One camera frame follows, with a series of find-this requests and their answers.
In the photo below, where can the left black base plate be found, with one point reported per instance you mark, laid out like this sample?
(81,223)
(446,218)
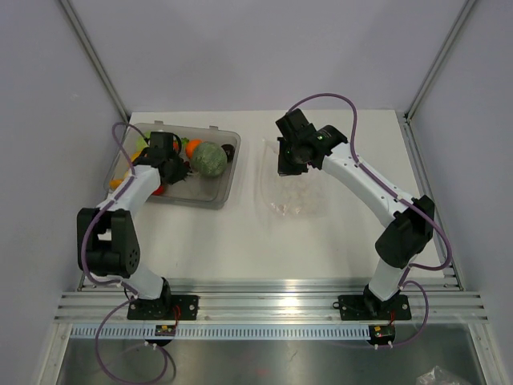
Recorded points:
(181,307)

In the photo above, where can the aluminium rail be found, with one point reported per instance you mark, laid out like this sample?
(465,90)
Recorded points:
(296,301)

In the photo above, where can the green netted melon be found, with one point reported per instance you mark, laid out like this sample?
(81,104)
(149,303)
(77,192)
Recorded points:
(209,159)

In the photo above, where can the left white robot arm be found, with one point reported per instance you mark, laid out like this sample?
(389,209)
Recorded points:
(108,246)

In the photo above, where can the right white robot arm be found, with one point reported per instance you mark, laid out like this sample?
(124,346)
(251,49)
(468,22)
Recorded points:
(404,218)

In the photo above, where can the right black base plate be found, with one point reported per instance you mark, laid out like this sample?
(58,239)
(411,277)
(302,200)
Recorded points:
(357,307)

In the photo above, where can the clear zip top bag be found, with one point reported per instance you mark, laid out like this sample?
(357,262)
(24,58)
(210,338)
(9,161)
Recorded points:
(289,196)

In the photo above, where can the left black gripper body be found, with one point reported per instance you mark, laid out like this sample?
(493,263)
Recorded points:
(179,169)

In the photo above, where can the green cabbage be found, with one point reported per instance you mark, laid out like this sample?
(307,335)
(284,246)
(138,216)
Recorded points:
(140,144)

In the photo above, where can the clear plastic food tray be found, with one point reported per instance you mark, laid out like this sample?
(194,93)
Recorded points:
(195,190)

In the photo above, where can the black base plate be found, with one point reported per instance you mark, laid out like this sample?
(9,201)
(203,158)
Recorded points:
(357,307)
(181,307)

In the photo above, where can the crumpled plastic wrap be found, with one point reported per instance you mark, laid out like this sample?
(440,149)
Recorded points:
(439,376)

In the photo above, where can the white slotted cable duct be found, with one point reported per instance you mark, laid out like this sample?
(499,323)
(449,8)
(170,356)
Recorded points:
(222,332)

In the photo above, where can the small orange fruit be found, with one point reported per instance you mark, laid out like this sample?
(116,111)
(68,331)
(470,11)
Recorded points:
(114,184)

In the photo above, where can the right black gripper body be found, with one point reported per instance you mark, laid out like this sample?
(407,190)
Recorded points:
(289,161)

